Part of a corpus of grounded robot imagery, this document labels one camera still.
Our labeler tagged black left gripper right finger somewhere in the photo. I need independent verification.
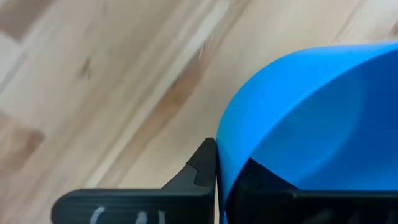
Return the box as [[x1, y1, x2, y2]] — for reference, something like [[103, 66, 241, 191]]
[[224, 157, 398, 224]]

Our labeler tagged blue plastic bowl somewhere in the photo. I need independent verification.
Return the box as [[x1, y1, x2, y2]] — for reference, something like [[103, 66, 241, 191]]
[[216, 42, 398, 224]]

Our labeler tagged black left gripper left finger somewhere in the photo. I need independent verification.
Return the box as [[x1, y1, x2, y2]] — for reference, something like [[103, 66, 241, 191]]
[[51, 137, 218, 224]]

